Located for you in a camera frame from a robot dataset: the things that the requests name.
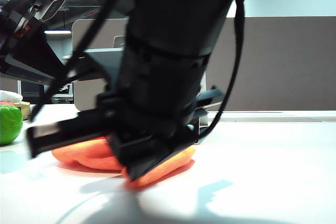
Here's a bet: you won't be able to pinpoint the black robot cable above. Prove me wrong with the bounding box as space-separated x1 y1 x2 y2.
199 0 246 143
30 0 127 123

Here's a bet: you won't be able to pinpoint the white and tan objects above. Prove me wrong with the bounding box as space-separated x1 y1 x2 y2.
15 101 31 121

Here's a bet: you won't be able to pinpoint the narrow grey desk divider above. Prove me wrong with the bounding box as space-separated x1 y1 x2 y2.
0 76 19 93

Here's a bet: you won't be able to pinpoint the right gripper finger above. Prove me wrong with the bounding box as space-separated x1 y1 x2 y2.
26 113 113 159

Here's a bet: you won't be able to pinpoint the black office chair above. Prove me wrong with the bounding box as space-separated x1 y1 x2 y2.
20 81 44 104

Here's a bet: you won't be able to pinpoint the green toy apple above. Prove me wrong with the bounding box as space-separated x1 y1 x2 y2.
0 104 24 146

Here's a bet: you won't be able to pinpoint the white tissue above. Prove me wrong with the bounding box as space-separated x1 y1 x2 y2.
0 90 23 103

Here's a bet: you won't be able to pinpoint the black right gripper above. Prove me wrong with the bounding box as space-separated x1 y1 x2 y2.
97 86 225 182

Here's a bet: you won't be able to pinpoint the wide grey-brown desk divider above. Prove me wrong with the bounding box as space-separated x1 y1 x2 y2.
71 16 336 112

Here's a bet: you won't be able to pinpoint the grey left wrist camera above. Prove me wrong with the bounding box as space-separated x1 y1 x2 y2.
41 0 66 23

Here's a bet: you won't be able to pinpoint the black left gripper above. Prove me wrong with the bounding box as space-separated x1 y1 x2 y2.
0 0 65 86

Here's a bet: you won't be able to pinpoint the orange microfibre cloth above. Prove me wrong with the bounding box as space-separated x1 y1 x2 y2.
51 136 197 189

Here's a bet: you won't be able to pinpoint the standing mirror with white frame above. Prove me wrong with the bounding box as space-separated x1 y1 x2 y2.
113 35 211 145

